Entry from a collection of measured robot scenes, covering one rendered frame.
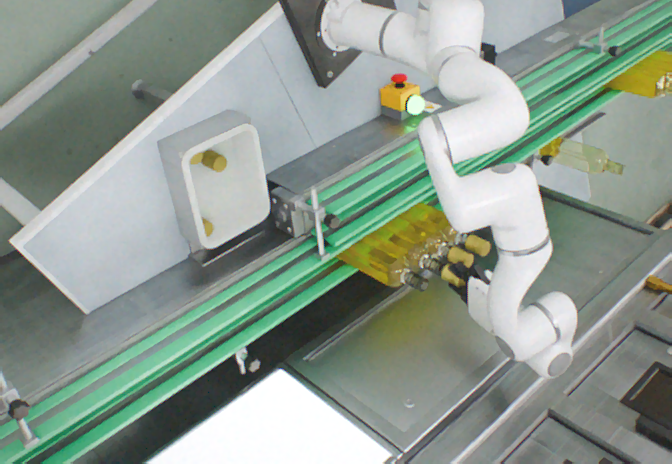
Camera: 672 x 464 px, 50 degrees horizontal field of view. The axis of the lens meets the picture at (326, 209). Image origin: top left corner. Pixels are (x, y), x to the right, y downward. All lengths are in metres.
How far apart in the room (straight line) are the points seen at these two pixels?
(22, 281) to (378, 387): 1.02
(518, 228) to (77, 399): 0.79
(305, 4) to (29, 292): 1.01
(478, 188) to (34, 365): 0.84
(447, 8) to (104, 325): 0.85
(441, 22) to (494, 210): 0.35
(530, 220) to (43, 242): 0.84
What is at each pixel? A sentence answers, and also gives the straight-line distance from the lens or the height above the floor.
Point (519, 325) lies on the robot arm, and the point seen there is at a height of 1.42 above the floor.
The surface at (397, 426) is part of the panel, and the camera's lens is 1.39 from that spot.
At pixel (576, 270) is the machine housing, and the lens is 1.80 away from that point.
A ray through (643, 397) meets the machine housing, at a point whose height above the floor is 1.54.
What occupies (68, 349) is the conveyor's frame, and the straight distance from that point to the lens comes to 1.42.
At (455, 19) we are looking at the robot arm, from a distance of 1.27.
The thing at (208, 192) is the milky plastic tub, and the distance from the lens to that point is 1.50.
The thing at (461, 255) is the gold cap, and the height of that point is 1.15.
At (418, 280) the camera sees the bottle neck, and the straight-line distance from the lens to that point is 1.48.
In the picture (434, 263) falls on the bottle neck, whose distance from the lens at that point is 1.51.
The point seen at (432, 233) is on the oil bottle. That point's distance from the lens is 1.58.
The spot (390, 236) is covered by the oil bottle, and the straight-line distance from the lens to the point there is 1.57.
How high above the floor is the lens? 1.92
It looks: 41 degrees down
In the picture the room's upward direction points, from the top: 117 degrees clockwise
